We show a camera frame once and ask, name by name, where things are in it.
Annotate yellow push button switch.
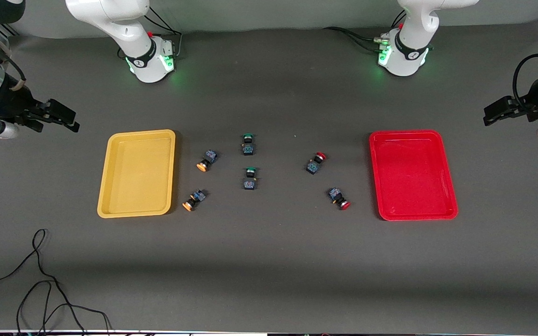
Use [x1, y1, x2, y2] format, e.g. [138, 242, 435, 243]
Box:
[182, 189, 207, 212]
[196, 149, 219, 173]

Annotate red push button switch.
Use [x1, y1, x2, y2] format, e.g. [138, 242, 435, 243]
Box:
[305, 152, 327, 175]
[328, 187, 351, 211]

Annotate yellow plastic tray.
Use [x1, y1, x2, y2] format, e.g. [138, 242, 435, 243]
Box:
[97, 129, 177, 219]

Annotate red plastic tray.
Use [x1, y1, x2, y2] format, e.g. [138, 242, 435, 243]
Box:
[369, 130, 459, 221]

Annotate black right base cables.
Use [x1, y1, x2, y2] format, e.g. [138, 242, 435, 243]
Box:
[144, 7, 184, 59]

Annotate black base cables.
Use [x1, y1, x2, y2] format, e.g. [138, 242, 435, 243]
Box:
[322, 9, 407, 53]
[144, 7, 184, 59]

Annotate black loose table cable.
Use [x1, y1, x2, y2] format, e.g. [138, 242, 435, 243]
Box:
[0, 229, 113, 336]

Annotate black left base cables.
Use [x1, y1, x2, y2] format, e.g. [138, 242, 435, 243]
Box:
[322, 9, 407, 53]

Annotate green push button switch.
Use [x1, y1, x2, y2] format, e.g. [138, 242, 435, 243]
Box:
[243, 167, 259, 191]
[241, 133, 257, 156]

